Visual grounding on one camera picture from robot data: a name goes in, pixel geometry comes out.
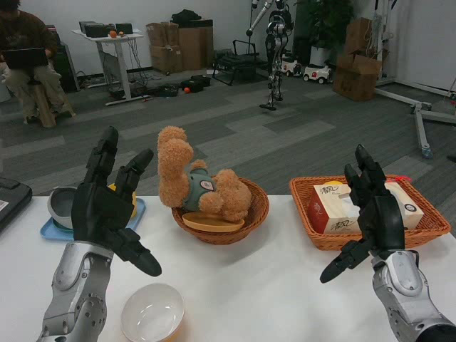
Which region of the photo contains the black laptop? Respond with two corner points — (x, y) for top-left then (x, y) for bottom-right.
(1, 47), (49, 69)

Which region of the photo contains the large black box on desk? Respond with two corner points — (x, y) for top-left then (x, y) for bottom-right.
(84, 24), (117, 38)

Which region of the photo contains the white plastic bowl orange outside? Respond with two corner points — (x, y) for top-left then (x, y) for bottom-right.
(120, 283), (186, 342)

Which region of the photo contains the black cabinet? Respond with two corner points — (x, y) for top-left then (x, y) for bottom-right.
(53, 41), (81, 94)

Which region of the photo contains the rectangular wicker basket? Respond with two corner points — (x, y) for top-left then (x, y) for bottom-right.
(289, 174), (452, 252)

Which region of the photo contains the black folding chair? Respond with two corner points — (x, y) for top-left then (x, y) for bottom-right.
(212, 38), (270, 87)

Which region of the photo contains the large open cardboard box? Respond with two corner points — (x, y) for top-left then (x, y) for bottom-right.
(333, 53), (383, 103)

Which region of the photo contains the yellow plastic cup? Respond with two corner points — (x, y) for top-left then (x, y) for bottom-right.
(106, 182), (139, 219)

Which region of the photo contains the white plant pot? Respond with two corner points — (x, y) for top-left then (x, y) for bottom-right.
(310, 45), (333, 67)

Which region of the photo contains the low cardboard box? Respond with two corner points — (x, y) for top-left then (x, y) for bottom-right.
(149, 44), (183, 75)

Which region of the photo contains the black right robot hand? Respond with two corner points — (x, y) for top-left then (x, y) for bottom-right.
(319, 144), (406, 284)

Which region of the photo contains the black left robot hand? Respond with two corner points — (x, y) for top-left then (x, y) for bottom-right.
(71, 125), (163, 277)

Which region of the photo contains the light blue tray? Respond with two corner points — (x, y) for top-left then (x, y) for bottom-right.
(39, 197), (147, 242)

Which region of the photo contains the tall cardboard box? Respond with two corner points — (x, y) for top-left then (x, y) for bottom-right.
(177, 19), (214, 71)

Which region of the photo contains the upright cardboard box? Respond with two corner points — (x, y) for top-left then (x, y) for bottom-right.
(345, 17), (373, 56)

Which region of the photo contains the white standing desk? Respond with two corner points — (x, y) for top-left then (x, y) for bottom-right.
(71, 28), (154, 107)

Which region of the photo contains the wooden stool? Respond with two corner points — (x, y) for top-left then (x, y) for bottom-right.
(23, 80), (76, 128)

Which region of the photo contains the standing humanoid robot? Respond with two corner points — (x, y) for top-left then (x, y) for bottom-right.
(245, 0), (295, 111)

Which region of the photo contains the seated person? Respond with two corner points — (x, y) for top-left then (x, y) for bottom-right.
(0, 0), (72, 124)

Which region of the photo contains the black bag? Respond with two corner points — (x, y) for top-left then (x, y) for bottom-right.
(170, 9), (204, 26)

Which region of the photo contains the orange plastic plate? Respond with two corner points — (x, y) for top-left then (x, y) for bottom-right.
(182, 212), (246, 233)

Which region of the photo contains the white toy car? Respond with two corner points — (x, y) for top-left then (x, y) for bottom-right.
(302, 63), (333, 86)
(281, 53), (304, 78)

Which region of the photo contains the round wicker basket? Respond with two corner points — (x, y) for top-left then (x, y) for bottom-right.
(171, 177), (270, 246)

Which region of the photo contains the brown teddy bear green shirt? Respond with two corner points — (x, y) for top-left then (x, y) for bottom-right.
(157, 125), (253, 220)

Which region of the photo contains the white gantry frame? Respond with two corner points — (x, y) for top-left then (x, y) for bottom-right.
(370, 0), (456, 160)

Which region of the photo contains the tissue box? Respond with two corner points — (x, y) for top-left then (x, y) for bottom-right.
(307, 182), (425, 235)

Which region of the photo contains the grey bowl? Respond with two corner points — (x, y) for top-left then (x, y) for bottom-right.
(47, 186), (80, 229)

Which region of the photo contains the flat black floor case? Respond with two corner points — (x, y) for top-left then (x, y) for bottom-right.
(147, 84), (180, 98)

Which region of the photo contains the green potted plant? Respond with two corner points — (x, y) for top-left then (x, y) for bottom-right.
(295, 0), (353, 53)

